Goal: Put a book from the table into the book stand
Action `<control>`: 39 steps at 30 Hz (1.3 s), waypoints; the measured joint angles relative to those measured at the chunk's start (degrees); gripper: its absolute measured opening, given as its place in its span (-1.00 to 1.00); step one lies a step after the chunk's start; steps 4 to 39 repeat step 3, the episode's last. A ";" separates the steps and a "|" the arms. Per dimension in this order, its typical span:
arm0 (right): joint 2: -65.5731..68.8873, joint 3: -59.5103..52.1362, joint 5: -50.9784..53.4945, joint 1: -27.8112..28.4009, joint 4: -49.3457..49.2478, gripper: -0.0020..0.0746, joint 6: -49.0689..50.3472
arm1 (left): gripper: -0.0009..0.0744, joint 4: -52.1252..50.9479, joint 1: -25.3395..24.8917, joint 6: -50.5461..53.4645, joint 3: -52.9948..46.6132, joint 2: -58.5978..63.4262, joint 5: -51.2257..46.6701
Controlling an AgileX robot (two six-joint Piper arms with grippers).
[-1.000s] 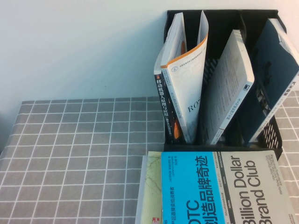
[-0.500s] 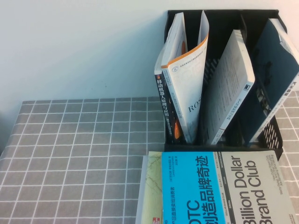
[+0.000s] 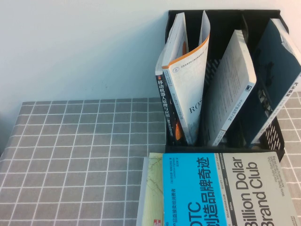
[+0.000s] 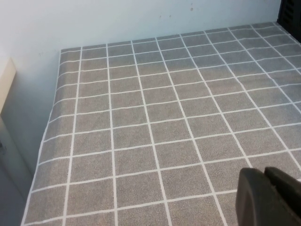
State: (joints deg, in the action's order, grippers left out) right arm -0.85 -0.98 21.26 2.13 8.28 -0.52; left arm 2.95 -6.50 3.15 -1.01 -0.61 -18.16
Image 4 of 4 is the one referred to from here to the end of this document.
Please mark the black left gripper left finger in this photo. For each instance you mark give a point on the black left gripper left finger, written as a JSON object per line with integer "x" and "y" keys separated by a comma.
{"x": 251, "y": 200}

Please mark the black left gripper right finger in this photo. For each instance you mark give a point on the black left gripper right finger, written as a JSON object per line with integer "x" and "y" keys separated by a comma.
{"x": 287, "y": 188}

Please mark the black plastic book stand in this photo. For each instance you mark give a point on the black plastic book stand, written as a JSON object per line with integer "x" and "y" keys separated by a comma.
{"x": 290, "y": 16}

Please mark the grey checked tablecloth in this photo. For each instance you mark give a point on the grey checked tablecloth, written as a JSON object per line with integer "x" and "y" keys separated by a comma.
{"x": 152, "y": 131}

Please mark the pale flat board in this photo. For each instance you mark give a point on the pale flat board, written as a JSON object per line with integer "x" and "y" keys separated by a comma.
{"x": 7, "y": 87}

